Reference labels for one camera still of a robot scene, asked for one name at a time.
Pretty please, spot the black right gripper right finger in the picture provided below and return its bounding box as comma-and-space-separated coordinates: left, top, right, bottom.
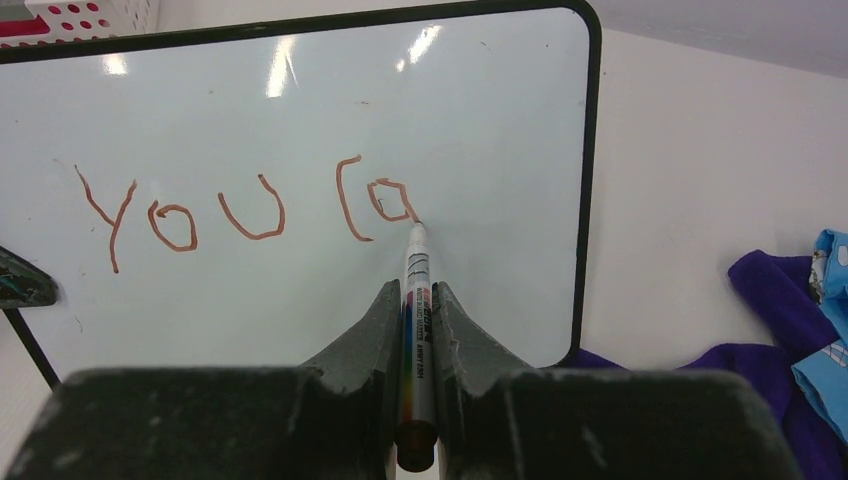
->
433, 282, 802, 479

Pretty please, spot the magenta cloth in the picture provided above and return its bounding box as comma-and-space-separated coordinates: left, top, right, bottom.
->
0, 15, 51, 38

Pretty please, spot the white plastic basket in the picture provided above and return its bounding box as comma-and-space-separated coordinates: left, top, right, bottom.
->
1, 0, 161, 48

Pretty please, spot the white whiteboard marker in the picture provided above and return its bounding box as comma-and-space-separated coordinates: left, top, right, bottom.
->
394, 223, 438, 473

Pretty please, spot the purple cloth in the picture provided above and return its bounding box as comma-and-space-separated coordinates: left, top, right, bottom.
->
563, 248, 848, 480

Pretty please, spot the black framed whiteboard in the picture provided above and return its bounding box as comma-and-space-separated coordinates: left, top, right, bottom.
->
1, 1, 602, 383

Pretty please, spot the blue patterned cloth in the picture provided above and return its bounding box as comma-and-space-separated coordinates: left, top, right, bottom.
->
792, 229, 847, 442

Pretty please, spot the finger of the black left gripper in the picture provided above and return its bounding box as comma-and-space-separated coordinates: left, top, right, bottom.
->
1, 248, 58, 309

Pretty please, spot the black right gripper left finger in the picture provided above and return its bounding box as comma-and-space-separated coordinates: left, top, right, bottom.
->
6, 281, 401, 479

